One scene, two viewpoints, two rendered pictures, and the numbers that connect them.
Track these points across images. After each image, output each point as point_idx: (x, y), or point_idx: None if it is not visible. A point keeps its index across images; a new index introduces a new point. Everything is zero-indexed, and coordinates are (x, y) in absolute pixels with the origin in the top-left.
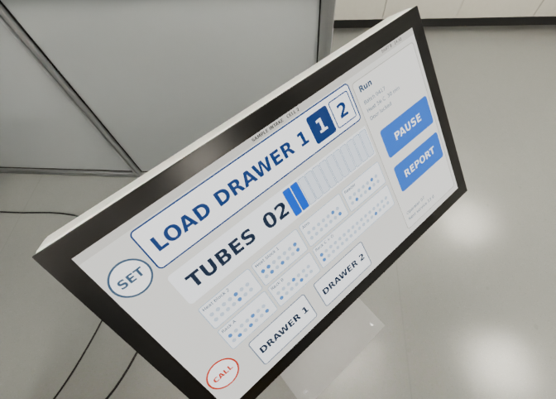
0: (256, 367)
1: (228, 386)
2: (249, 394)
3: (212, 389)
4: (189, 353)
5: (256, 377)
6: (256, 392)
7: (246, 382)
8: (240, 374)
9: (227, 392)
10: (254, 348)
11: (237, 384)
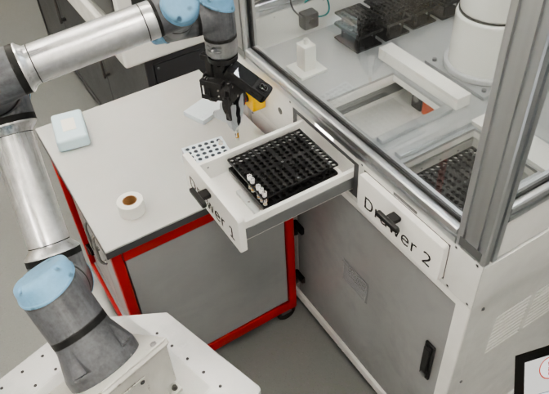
0: (534, 389)
1: (538, 368)
2: (520, 378)
3: (546, 357)
4: None
5: (527, 387)
6: (517, 383)
7: (530, 379)
8: (539, 377)
9: (535, 365)
10: (548, 393)
11: (534, 373)
